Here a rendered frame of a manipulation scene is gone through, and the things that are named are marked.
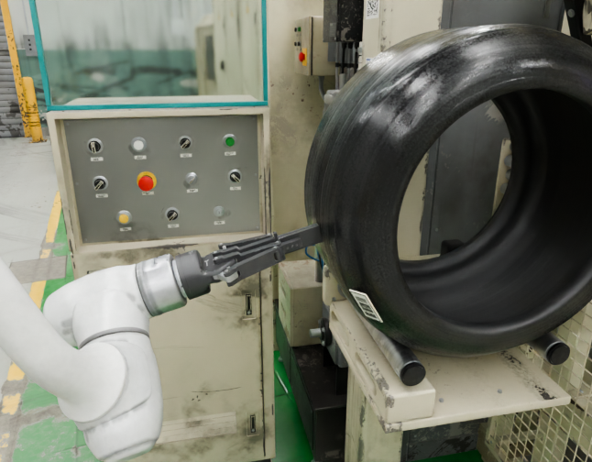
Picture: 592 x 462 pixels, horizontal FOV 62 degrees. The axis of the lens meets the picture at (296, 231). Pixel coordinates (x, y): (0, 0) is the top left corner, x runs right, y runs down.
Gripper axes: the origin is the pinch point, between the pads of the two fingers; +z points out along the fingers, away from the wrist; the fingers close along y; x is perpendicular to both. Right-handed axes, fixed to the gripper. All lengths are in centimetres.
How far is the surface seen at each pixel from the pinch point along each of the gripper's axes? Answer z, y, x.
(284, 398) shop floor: -14, 99, 112
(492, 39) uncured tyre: 32.4, -8.6, -23.1
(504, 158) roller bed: 61, 38, 13
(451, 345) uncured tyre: 18.1, -11.2, 21.9
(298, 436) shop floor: -13, 75, 112
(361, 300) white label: 5.5, -9.7, 8.9
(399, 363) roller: 9.4, -8.8, 23.8
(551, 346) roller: 37.0, -10.0, 30.9
